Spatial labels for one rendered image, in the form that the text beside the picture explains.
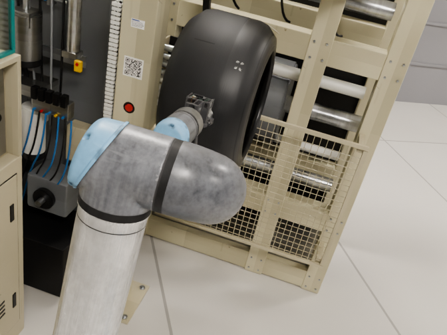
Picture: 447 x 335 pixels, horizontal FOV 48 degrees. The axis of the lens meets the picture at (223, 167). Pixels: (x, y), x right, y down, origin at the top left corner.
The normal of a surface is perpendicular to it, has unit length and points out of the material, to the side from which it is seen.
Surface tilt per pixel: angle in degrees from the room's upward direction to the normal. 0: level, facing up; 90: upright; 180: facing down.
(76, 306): 81
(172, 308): 0
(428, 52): 90
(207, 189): 70
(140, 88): 90
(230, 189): 63
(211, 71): 56
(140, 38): 90
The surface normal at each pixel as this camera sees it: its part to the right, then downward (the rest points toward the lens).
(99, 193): -0.30, 0.30
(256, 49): 0.66, -0.18
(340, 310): 0.19, -0.84
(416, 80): 0.25, 0.54
